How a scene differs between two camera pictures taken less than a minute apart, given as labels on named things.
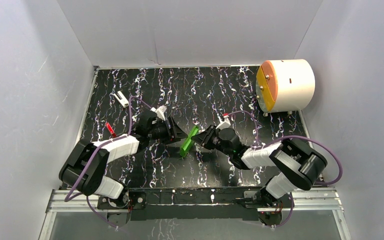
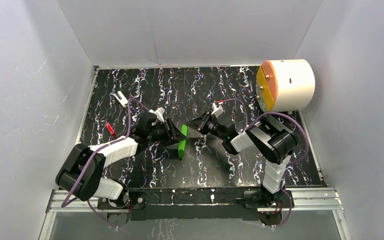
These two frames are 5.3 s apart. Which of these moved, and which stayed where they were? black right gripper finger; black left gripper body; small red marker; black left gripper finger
Moved: black right gripper finger
Stayed: black left gripper body; black left gripper finger; small red marker
